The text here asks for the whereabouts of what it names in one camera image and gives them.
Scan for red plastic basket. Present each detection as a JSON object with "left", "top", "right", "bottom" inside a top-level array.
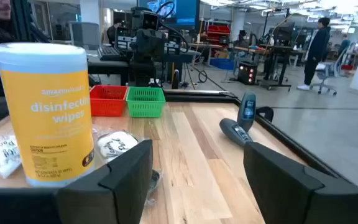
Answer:
[{"left": 89, "top": 85, "right": 129, "bottom": 118}]

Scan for large blue display screen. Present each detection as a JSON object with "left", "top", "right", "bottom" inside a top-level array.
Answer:
[{"left": 137, "top": 0, "right": 201, "bottom": 29}]

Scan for green plastic basket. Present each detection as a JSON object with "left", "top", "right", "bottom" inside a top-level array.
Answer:
[{"left": 126, "top": 86, "right": 167, "bottom": 119}]

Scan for grey office chair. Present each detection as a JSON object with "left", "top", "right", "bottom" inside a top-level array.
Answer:
[{"left": 310, "top": 46, "right": 349, "bottom": 96}]

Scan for black keyboard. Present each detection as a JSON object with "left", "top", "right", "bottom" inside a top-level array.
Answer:
[{"left": 97, "top": 46, "right": 126, "bottom": 62}]

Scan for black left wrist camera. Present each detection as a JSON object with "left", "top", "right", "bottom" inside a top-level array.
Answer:
[{"left": 140, "top": 11, "right": 160, "bottom": 31}]

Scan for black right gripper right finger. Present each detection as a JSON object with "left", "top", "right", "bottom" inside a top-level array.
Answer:
[{"left": 243, "top": 141, "right": 354, "bottom": 224}]

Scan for black computer case red lights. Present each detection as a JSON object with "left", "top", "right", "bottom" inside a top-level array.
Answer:
[{"left": 237, "top": 61, "right": 259, "bottom": 85}]

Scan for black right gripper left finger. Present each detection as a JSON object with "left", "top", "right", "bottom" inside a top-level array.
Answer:
[{"left": 56, "top": 139, "right": 154, "bottom": 224}]

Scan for red storage shelf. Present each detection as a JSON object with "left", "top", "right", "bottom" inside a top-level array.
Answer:
[{"left": 206, "top": 24, "right": 231, "bottom": 43}]

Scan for black standing desk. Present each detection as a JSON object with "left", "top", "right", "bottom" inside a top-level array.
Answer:
[{"left": 234, "top": 45, "right": 293, "bottom": 91}]

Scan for white vanity pack bag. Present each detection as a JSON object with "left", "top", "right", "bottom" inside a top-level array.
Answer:
[
  {"left": 93, "top": 127, "right": 145, "bottom": 164},
  {"left": 0, "top": 133, "right": 23, "bottom": 180}
]

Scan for blue storage bin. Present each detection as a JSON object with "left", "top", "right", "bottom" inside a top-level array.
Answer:
[{"left": 209, "top": 58, "right": 235, "bottom": 71}]

